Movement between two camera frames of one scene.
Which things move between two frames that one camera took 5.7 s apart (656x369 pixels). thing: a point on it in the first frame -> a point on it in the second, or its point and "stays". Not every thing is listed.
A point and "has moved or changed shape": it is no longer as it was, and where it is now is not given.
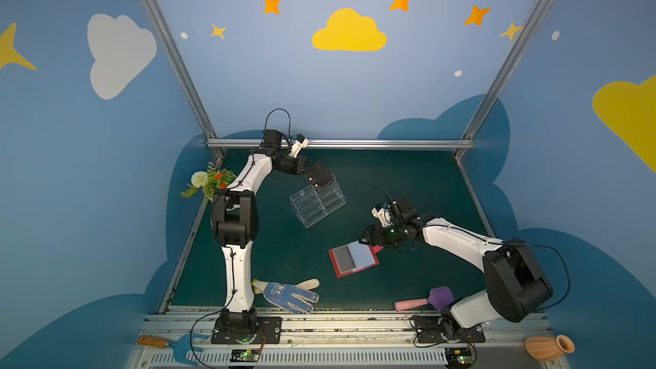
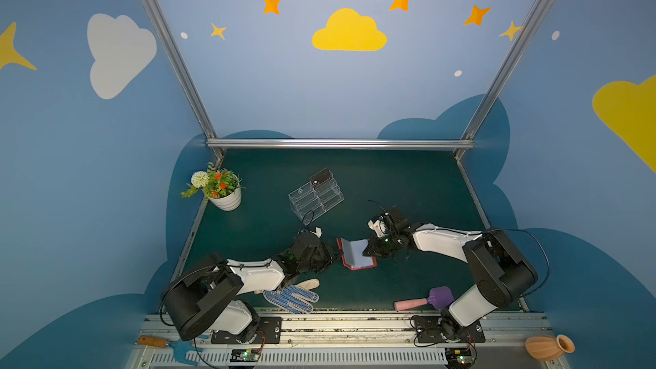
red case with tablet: (354, 257) has moved or changed shape
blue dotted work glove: (284, 295) stays
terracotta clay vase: (549, 348) stays
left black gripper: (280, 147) -> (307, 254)
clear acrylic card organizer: (312, 204) stays
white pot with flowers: (209, 180) stays
